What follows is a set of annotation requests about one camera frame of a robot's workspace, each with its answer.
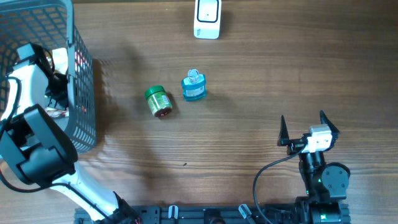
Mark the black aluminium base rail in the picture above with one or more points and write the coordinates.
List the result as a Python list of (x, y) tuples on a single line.
[(217, 214)]

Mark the blue mouthwash bottle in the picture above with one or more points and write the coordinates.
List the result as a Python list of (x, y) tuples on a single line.
[(193, 85)]

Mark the grey plastic mesh basket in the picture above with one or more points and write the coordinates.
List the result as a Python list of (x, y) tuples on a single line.
[(51, 24)]

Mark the white barcode scanner box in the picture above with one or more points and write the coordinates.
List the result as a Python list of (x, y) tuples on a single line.
[(207, 19)]

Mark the white brown snack pouch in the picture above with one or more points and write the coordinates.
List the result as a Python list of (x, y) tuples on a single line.
[(58, 60)]

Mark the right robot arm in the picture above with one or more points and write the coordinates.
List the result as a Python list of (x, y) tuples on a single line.
[(326, 183)]

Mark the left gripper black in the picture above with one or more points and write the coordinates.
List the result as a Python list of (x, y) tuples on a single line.
[(64, 101)]

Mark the green lid spice jar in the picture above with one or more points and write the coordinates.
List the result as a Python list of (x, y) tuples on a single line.
[(158, 101)]

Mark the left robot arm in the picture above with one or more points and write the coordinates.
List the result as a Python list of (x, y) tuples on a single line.
[(38, 151)]

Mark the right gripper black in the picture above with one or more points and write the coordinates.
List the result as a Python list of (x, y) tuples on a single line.
[(295, 144)]

